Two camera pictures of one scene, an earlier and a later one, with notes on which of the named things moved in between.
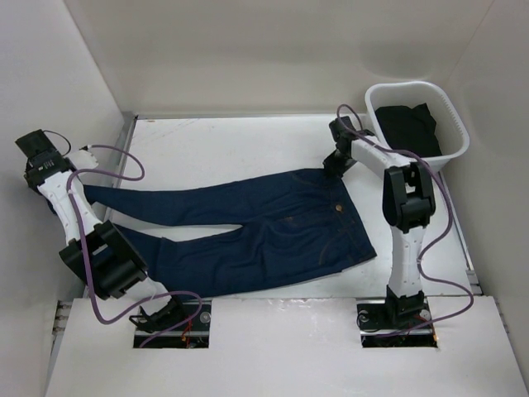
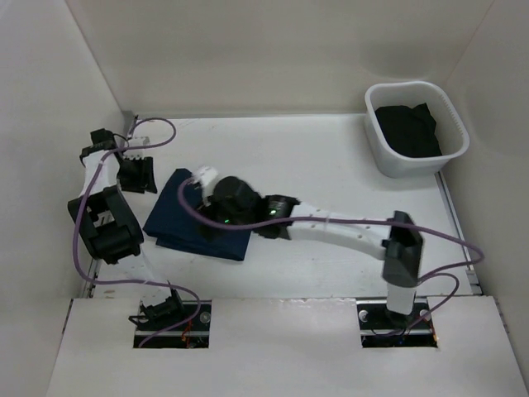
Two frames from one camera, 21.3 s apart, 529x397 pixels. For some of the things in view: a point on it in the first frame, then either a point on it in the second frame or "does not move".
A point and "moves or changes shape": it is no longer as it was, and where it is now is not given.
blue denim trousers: (302, 221) moves or changes shape
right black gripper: (332, 168) to (209, 207)
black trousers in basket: (410, 129) does not move
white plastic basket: (452, 136) does not move
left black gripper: (26, 174) to (145, 182)
